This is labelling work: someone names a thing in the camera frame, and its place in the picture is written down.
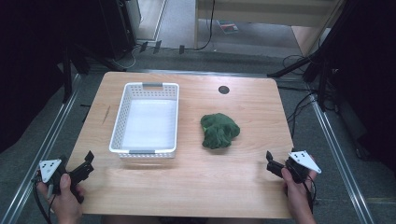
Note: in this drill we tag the person's right hand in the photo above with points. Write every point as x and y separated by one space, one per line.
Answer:
297 193

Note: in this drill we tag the white plastic basket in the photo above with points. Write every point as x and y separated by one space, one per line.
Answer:
149 124

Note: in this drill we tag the black round table grommet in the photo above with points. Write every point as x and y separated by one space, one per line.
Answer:
223 90

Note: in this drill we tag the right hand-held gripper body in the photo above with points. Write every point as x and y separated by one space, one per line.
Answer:
300 163

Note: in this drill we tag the black metal stand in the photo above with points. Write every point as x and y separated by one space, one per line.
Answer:
71 62

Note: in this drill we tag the green cloth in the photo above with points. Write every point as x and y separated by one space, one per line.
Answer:
219 130

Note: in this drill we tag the colourful book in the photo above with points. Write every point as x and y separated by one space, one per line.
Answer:
228 26

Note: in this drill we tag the black cabinet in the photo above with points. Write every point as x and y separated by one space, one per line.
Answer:
120 25

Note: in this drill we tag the black tripod stand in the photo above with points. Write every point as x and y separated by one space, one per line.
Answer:
299 65

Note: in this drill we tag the metal floor rail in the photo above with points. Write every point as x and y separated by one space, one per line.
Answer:
40 149
339 155

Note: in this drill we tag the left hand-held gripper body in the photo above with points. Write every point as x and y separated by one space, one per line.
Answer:
51 169

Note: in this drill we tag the person's left hand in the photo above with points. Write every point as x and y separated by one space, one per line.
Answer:
67 202

